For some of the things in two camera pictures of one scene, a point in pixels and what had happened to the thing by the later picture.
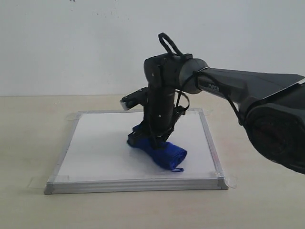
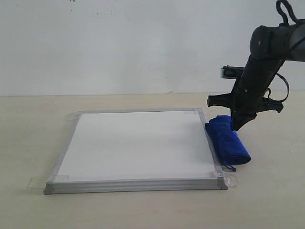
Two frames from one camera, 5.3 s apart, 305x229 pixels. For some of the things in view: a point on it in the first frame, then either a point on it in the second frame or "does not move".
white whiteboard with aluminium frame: x=96 y=157 does not move
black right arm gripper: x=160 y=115 -> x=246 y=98
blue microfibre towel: x=169 y=155 -> x=229 y=148
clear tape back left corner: x=74 y=117 does not move
